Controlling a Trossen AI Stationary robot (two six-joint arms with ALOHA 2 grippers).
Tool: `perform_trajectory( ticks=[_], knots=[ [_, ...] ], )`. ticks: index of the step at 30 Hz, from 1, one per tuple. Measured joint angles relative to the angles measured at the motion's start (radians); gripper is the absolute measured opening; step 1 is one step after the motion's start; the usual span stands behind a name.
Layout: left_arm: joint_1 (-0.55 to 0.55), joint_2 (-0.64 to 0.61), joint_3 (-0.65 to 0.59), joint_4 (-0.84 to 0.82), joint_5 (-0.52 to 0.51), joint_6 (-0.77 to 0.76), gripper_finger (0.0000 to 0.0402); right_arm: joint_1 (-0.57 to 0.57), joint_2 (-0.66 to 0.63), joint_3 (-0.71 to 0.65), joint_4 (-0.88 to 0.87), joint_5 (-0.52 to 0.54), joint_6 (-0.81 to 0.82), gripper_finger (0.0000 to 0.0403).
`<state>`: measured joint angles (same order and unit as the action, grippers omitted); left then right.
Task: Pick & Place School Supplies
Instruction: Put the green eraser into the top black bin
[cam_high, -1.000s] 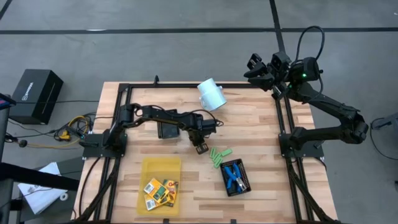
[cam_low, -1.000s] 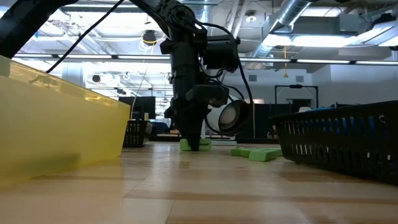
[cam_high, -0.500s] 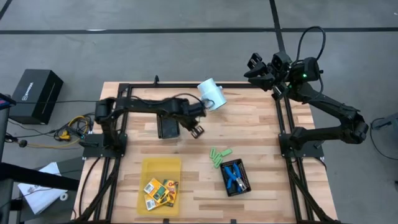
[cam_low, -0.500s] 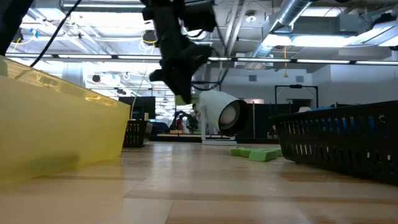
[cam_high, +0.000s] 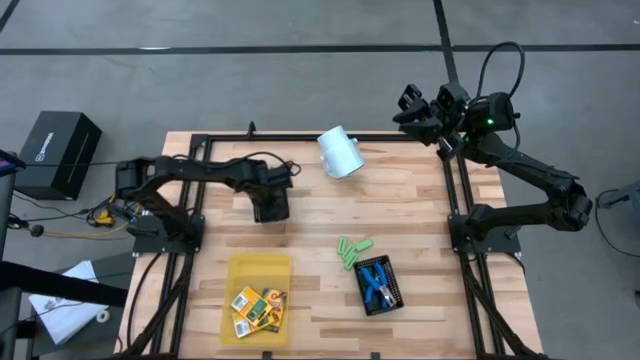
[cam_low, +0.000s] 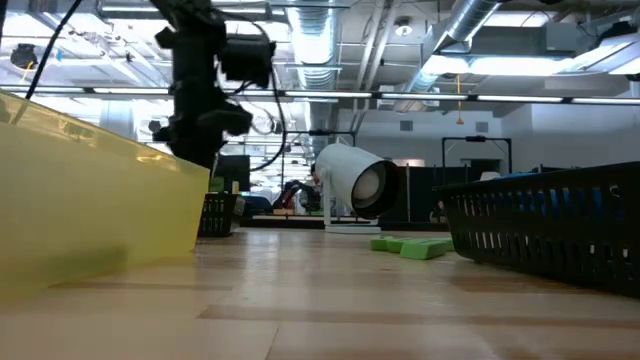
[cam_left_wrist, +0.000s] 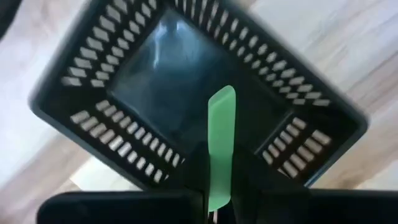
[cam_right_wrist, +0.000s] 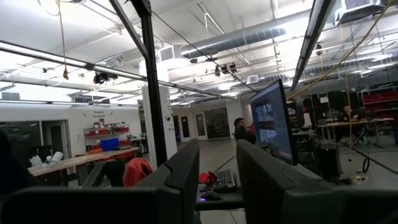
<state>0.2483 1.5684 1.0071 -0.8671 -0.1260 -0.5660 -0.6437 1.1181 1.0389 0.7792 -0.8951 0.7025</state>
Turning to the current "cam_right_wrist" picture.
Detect black keyboard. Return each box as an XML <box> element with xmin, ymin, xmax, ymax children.
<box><xmin>212</xmin><ymin>169</ymin><xmax>239</xmax><ymax>193</ymax></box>

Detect white ceiling air unit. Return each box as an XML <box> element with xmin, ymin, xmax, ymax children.
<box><xmin>334</xmin><ymin>0</ymin><xmax>388</xmax><ymax>26</ymax></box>

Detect red jacket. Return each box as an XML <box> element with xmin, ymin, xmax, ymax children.
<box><xmin>123</xmin><ymin>157</ymin><xmax>154</xmax><ymax>188</ymax></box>

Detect wooden workbench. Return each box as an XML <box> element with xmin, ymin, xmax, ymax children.
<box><xmin>27</xmin><ymin>146</ymin><xmax>141</xmax><ymax>187</ymax></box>

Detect person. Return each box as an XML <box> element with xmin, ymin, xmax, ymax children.
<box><xmin>337</xmin><ymin>105</ymin><xmax>361</xmax><ymax>125</ymax></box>
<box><xmin>233</xmin><ymin>117</ymin><xmax>257</xmax><ymax>146</ymax></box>

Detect silver ventilation duct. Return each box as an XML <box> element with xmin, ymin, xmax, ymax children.
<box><xmin>180</xmin><ymin>26</ymin><xmax>287</xmax><ymax>60</ymax></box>

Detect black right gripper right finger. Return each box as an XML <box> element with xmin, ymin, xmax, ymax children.
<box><xmin>236</xmin><ymin>139</ymin><xmax>398</xmax><ymax>224</ymax></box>

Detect blue storage bin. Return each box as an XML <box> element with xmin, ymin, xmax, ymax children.
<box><xmin>99</xmin><ymin>138</ymin><xmax>120</xmax><ymax>152</ymax></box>

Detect red storage shelf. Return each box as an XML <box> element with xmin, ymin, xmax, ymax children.
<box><xmin>360</xmin><ymin>90</ymin><xmax>398</xmax><ymax>113</ymax></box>

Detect black vertical frame post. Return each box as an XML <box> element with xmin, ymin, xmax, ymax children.
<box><xmin>129</xmin><ymin>0</ymin><xmax>169</xmax><ymax>168</ymax></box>

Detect black computer tower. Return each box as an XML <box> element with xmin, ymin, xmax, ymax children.
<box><xmin>313</xmin><ymin>142</ymin><xmax>342</xmax><ymax>179</ymax></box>

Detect black chair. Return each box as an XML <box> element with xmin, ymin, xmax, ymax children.
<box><xmin>82</xmin><ymin>160</ymin><xmax>125</xmax><ymax>189</ymax></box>

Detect shelf with red bins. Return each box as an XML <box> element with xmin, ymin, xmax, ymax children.
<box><xmin>83</xmin><ymin>123</ymin><xmax>131</xmax><ymax>149</ymax></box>

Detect wooden background table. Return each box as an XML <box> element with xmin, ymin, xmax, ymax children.
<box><xmin>317</xmin><ymin>117</ymin><xmax>396</xmax><ymax>147</ymax></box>

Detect black computer monitor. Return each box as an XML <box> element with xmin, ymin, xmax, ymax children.
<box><xmin>248</xmin><ymin>79</ymin><xmax>299</xmax><ymax>166</ymax></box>

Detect black diagonal frame brace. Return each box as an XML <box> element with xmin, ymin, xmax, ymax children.
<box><xmin>108</xmin><ymin>0</ymin><xmax>150</xmax><ymax>60</ymax></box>

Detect red cloth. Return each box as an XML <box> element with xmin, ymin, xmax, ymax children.
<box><xmin>198</xmin><ymin>170</ymin><xmax>218</xmax><ymax>185</ymax></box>

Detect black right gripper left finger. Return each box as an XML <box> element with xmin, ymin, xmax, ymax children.
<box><xmin>0</xmin><ymin>139</ymin><xmax>200</xmax><ymax>224</ymax></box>

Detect white paper roll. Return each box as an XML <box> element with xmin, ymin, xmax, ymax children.
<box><xmin>46</xmin><ymin>151</ymin><xmax>65</xmax><ymax>166</ymax></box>

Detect yellow hanging cord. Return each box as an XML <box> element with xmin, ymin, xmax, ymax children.
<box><xmin>57</xmin><ymin>0</ymin><xmax>70</xmax><ymax>80</ymax></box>

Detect black computer mouse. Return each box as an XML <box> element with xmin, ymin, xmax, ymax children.
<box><xmin>200</xmin><ymin>190</ymin><xmax>222</xmax><ymax>202</ymax></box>

